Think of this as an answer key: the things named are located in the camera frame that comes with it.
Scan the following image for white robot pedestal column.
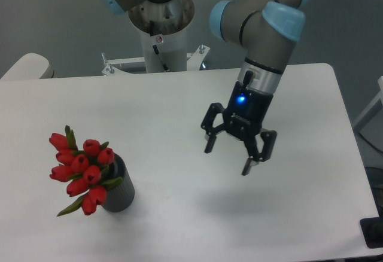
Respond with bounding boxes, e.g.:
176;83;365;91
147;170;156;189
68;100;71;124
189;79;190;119
127;0;194;73

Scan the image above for red tulip bouquet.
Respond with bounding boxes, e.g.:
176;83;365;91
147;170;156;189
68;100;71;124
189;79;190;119
48;126;127;217

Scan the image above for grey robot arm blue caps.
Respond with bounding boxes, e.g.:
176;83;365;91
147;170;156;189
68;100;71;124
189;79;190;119
103;0;309;175

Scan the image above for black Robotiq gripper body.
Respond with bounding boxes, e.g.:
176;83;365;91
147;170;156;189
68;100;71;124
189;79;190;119
220;81;274;145

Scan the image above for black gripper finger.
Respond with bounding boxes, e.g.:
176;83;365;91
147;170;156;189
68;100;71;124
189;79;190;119
242;129;277;176
200;103;225;154

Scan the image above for dark grey ribbed vase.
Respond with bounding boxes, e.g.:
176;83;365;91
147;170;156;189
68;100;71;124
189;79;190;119
102;154;135;212

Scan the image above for white pedestal base frame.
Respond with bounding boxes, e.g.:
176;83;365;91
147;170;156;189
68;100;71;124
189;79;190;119
101;44;210;77

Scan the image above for white furniture frame right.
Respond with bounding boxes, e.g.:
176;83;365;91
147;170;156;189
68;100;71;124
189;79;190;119
352;77;382;132

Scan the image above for white chair backrest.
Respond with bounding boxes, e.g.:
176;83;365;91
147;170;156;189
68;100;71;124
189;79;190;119
1;53;54;82

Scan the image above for black cable on pedestal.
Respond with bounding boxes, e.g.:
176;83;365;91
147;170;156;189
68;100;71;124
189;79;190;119
152;44;171;72

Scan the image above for black device at table edge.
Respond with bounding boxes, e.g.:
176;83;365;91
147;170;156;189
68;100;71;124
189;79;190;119
360;217;382;249

